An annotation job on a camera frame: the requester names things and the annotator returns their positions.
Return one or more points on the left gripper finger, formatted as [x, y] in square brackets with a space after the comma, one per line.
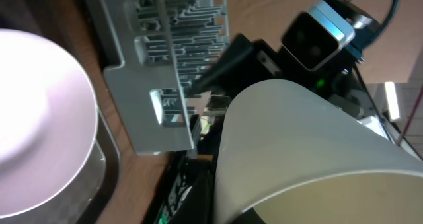
[248, 217]

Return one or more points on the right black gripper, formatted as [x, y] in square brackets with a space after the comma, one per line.
[246, 62]

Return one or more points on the pale green cup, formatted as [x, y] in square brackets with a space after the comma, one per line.
[290, 156]

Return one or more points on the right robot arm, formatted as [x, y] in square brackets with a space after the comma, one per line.
[357, 102]

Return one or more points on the grey dishwasher rack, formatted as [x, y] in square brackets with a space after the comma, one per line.
[153, 52]

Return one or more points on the pink white bowl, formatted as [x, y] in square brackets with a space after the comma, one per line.
[51, 167]

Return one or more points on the brown serving tray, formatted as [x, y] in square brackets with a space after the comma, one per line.
[109, 171]

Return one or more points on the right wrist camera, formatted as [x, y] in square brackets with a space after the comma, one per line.
[317, 35]

